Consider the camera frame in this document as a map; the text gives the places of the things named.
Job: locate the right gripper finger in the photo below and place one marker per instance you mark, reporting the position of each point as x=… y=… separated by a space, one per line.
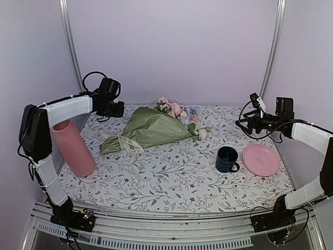
x=251 y=113
x=243 y=128

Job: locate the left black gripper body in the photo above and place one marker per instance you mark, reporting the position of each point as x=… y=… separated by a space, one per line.
x=113 y=111

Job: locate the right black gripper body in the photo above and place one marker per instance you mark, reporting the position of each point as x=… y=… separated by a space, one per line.
x=259 y=127

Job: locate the cream printed ribbon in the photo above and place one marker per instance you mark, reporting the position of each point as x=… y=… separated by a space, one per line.
x=132 y=148

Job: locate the green paper bouquet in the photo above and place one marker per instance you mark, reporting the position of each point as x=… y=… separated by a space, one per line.
x=167 y=122

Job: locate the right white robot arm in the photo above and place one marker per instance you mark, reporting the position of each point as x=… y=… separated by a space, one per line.
x=301 y=131

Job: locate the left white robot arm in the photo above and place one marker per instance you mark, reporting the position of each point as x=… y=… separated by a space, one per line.
x=35 y=143

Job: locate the pink cylindrical vase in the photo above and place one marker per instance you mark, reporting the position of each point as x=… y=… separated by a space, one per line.
x=73 y=148

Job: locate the pink plate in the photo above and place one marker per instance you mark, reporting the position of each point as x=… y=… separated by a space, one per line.
x=261 y=160

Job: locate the dark blue mug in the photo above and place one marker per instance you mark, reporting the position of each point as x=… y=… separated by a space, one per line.
x=226 y=160

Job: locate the floral patterned table mat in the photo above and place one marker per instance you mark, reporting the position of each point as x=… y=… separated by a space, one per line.
x=178 y=177

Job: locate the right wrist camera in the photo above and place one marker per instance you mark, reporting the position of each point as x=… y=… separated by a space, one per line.
x=258 y=103

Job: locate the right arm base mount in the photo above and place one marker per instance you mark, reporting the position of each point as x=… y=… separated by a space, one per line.
x=273 y=220

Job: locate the right aluminium frame post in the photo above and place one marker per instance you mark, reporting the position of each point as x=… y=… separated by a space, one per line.
x=279 y=19

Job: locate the aluminium frame post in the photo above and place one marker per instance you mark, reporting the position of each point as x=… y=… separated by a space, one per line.
x=64 y=11
x=279 y=19

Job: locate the left aluminium frame post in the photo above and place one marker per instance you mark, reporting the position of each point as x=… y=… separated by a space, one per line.
x=64 y=11

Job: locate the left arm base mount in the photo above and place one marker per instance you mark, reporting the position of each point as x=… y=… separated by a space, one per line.
x=64 y=215

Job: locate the aluminium front rail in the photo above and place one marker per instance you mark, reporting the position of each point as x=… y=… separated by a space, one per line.
x=134 y=229

